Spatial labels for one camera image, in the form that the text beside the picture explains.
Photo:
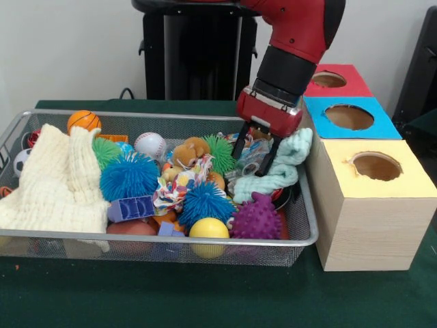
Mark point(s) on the brown plush monkey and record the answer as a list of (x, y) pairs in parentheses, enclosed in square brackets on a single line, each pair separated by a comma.
[(189, 150)]

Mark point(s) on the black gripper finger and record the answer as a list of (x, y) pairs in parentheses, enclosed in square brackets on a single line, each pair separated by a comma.
[(269, 157), (240, 141)]

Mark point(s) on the purple spiky ball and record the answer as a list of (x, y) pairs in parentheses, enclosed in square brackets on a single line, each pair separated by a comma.
[(257, 218)]

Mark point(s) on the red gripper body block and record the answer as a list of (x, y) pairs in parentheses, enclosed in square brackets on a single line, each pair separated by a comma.
[(269, 116)]

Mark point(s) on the clear mesh bin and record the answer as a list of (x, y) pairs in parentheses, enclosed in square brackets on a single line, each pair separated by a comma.
[(300, 218)]

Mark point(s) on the white toy baseball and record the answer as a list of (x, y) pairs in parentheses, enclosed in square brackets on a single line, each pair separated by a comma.
[(150, 143)]

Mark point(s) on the blue rubber koosh ball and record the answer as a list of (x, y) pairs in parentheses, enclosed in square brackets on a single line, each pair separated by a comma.
[(205, 203), (128, 177)]

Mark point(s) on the green rubber koosh ball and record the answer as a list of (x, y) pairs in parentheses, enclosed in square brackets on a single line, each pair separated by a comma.
[(222, 152)]

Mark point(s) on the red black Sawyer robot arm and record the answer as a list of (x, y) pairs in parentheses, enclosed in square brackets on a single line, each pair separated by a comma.
[(297, 41)]

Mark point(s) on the mint green waffle cloth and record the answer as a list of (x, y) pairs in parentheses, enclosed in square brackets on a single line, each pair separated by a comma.
[(290, 153)]

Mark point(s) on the cream waffle cloth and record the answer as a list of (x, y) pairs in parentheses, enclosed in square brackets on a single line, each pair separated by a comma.
[(51, 191)]

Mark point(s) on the wooden box with three holes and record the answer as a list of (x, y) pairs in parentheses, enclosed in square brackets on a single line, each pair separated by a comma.
[(375, 225)]

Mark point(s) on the orange toy basketball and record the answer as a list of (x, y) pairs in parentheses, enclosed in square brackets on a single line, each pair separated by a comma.
[(83, 120)]

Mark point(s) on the dark green table cloth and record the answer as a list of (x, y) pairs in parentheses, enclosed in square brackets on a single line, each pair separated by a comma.
[(205, 297), (426, 124)]

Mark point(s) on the yellow smooth ball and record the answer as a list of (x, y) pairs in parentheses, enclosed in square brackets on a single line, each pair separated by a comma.
[(209, 229)]

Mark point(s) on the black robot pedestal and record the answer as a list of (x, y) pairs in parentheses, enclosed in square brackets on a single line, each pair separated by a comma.
[(191, 61)]

